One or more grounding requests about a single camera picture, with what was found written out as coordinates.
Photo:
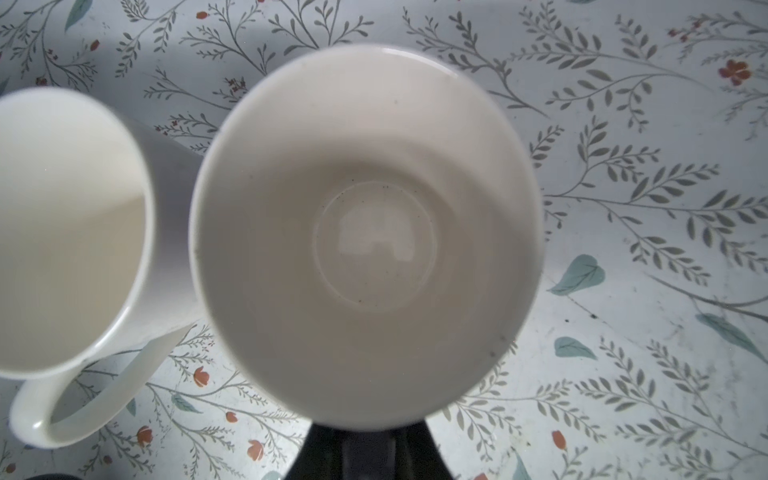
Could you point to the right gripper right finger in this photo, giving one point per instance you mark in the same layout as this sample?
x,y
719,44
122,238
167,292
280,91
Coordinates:
x,y
417,456

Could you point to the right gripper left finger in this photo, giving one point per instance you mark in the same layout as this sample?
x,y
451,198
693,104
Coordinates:
x,y
320,457

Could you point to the purple mug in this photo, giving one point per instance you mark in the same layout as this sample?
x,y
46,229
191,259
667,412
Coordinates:
x,y
366,236

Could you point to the white mug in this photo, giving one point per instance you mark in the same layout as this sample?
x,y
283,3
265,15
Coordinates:
x,y
96,284

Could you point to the floral table cover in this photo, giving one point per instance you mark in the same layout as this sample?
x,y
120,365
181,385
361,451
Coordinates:
x,y
645,356

